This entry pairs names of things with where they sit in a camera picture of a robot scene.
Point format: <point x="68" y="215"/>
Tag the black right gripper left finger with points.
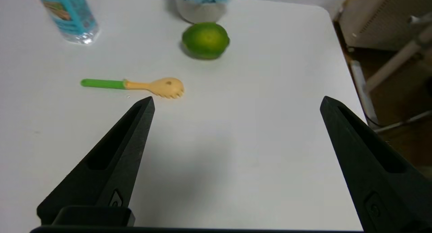
<point x="114" y="165"/>

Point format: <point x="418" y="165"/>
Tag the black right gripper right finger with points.
<point x="381" y="172"/>

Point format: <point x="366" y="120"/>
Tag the grey ceramic bowl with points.
<point x="199" y="13"/>

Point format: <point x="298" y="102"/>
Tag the beige perforated panel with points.
<point x="374" y="20"/>

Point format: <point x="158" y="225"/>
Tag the green lime fruit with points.
<point x="206" y="40"/>

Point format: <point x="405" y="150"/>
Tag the clear water bottle blue label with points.
<point x="69" y="17"/>

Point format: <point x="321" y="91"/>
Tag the white desk leg frame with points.
<point x="391" y="66"/>

